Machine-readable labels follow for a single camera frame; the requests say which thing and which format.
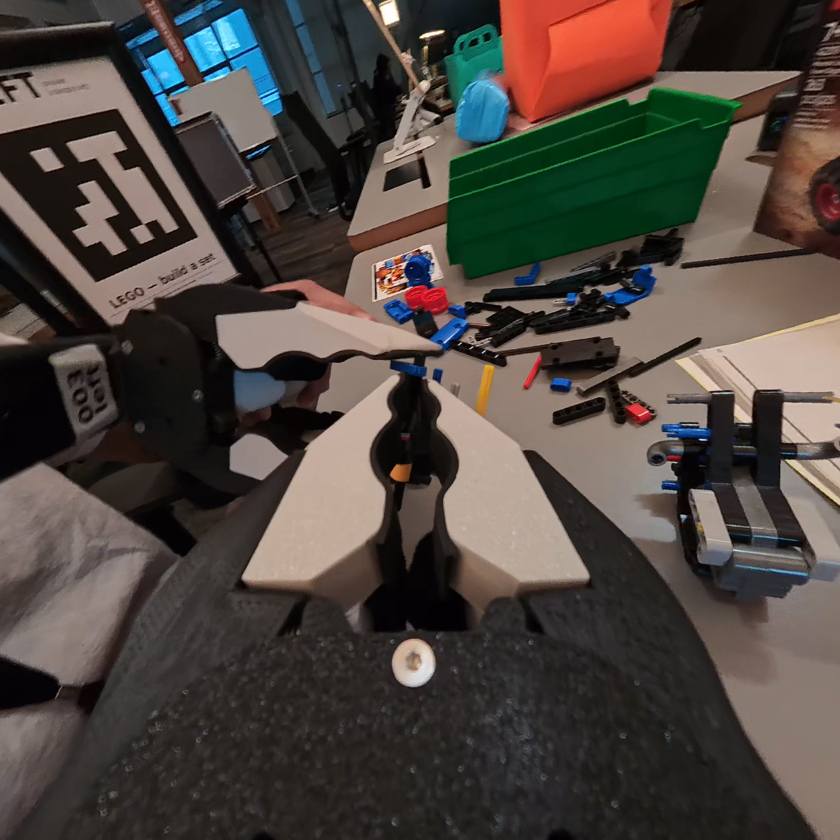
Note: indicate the white instruction booklet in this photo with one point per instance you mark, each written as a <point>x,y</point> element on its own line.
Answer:
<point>774,374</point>

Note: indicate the red lego wheel hub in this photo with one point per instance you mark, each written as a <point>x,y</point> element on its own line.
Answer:
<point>415,298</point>
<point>438,300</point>

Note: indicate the orange plastic bin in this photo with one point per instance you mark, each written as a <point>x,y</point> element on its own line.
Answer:
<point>577,59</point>

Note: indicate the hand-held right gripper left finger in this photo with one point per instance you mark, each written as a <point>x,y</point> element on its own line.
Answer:
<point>308,518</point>

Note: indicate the white marker sign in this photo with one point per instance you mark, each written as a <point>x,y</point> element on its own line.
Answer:
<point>79,249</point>

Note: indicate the yellow lego axle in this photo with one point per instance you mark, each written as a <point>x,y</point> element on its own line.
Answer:
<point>485,390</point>

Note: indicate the green plastic bin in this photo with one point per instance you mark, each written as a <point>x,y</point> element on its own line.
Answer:
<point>577,184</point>

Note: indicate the person's left hand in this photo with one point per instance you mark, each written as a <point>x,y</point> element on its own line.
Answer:
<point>321,294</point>

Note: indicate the long black lego axle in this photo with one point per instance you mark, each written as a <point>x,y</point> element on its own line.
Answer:
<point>748,258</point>

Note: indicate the white whiteboard easel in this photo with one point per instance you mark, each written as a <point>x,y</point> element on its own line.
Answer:
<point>229,105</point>

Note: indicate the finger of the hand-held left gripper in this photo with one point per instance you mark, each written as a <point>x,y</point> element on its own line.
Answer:
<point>295,334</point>

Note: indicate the grey black lego chassis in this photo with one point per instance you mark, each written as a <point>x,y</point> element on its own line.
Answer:
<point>754,518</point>

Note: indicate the light blue pouch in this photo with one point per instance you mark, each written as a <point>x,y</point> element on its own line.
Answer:
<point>482,108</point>

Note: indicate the dark framed screen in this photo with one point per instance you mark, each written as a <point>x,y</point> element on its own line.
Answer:
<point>213,164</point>

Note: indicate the black digital timer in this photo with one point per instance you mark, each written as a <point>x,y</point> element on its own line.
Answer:
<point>778,124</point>

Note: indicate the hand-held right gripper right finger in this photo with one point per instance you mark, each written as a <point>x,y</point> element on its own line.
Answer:
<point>518,525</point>

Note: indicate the white desk stand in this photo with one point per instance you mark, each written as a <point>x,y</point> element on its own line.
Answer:
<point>413,149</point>

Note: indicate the black yellow lego assembly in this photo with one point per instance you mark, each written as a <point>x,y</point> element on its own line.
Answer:
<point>407,420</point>

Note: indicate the printed toy set box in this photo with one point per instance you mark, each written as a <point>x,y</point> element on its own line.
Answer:
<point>814,164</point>

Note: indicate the blue round lego connector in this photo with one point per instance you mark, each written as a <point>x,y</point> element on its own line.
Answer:
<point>418,270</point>

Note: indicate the pile of loose lego pieces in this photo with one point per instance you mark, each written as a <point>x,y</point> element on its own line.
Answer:
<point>577,354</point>

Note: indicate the colourful sticker sheet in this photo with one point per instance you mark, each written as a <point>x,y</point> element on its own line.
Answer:
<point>390,279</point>

